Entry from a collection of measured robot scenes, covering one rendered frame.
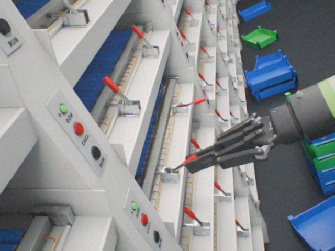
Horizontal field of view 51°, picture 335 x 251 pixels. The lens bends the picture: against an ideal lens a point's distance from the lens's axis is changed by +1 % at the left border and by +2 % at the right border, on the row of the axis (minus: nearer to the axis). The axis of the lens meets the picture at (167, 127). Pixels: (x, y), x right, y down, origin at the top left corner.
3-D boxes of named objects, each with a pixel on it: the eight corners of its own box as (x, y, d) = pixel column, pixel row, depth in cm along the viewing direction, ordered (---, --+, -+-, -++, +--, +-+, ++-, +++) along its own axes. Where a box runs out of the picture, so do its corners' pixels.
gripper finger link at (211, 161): (225, 156, 70) (226, 167, 68) (204, 166, 72) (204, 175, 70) (222, 151, 70) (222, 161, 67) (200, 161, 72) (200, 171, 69)
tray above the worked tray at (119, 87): (171, 44, 106) (167, -4, 98) (131, 188, 57) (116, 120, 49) (107, 46, 109) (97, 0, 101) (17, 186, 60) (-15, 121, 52)
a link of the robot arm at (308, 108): (311, 70, 63) (323, 97, 56) (335, 116, 68) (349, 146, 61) (279, 86, 66) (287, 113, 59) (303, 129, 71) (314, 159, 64)
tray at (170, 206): (194, 93, 115) (193, 67, 110) (177, 254, 67) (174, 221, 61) (135, 94, 118) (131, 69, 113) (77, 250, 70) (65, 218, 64)
